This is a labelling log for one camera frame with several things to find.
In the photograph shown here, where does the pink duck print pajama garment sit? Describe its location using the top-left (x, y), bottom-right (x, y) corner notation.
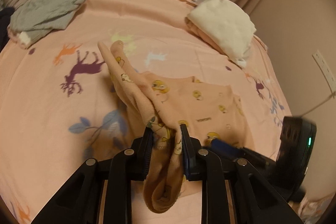
top-left (98, 42), bottom-right (254, 213)

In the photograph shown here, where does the white folded fleece garment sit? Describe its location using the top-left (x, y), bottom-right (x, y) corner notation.
top-left (187, 0), bottom-right (256, 68)

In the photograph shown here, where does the dark navy garment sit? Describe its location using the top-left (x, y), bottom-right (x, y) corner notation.
top-left (0, 7), bottom-right (15, 51)

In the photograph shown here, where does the pink folded garment under white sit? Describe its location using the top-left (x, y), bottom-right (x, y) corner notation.
top-left (185, 18), bottom-right (226, 55)

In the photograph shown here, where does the grey folded garment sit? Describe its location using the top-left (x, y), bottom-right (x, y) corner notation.
top-left (7, 0), bottom-right (86, 45)

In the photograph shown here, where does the white wall power strip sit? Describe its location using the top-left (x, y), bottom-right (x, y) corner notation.
top-left (312, 50), bottom-right (336, 97)

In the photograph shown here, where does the pale pink garment under grey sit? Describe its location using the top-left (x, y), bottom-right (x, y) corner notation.
top-left (7, 28), bottom-right (32, 50)

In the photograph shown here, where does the pink animal print bedsheet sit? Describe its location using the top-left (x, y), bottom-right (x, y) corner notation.
top-left (1, 0), bottom-right (290, 223)

